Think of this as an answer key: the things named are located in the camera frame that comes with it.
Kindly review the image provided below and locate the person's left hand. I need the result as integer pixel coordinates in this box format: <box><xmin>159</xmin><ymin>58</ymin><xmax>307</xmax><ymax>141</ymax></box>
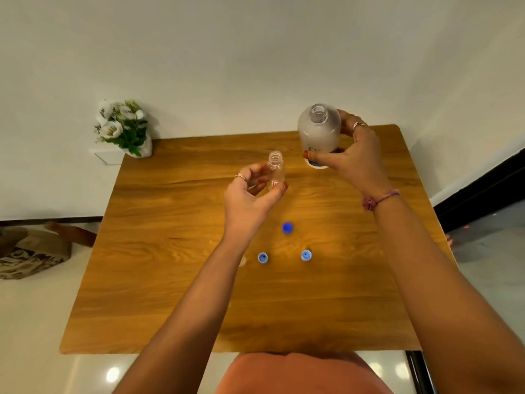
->
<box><xmin>223</xmin><ymin>161</ymin><xmax>289</xmax><ymax>242</ymax></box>

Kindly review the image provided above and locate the person's right hand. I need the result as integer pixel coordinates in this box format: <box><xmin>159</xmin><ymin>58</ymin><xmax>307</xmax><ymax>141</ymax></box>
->
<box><xmin>302</xmin><ymin>109</ymin><xmax>394</xmax><ymax>200</ymax></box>

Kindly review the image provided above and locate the large clear solution bottle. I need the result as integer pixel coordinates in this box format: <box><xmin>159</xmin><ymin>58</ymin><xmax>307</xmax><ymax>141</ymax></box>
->
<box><xmin>297</xmin><ymin>103</ymin><xmax>342</xmax><ymax>170</ymax></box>

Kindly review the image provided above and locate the person's right forearm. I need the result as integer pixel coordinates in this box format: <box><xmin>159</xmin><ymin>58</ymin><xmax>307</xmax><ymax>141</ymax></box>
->
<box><xmin>373</xmin><ymin>194</ymin><xmax>525</xmax><ymax>394</ymax></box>

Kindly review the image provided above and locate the person's left forearm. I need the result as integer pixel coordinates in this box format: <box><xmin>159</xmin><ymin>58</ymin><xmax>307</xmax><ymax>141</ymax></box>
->
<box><xmin>113</xmin><ymin>237</ymin><xmax>247</xmax><ymax>394</ymax></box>

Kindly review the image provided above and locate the person's orange shirt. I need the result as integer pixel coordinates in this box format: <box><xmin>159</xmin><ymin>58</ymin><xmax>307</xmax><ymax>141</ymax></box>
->
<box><xmin>215</xmin><ymin>351</ymin><xmax>394</xmax><ymax>394</ymax></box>

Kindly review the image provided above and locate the white flower potted plant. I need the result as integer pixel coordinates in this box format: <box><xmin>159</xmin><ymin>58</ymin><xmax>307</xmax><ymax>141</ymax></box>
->
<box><xmin>94</xmin><ymin>98</ymin><xmax>153</xmax><ymax>159</ymax></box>

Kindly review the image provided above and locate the brown patterned bag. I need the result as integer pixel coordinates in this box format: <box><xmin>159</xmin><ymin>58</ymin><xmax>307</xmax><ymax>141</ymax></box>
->
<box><xmin>0</xmin><ymin>221</ymin><xmax>97</xmax><ymax>280</ymax></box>

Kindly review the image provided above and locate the pink wrist bracelet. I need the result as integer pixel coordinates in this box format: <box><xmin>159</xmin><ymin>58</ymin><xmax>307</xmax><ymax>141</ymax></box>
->
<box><xmin>362</xmin><ymin>189</ymin><xmax>401</xmax><ymax>212</ymax></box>

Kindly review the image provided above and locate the white wall socket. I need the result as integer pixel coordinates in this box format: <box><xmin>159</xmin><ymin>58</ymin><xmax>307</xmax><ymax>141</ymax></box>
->
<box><xmin>91</xmin><ymin>148</ymin><xmax>126</xmax><ymax>166</ymax></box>

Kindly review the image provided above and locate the black metal frame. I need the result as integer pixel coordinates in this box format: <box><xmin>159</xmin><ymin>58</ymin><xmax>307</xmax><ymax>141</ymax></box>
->
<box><xmin>405</xmin><ymin>350</ymin><xmax>438</xmax><ymax>394</ymax></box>

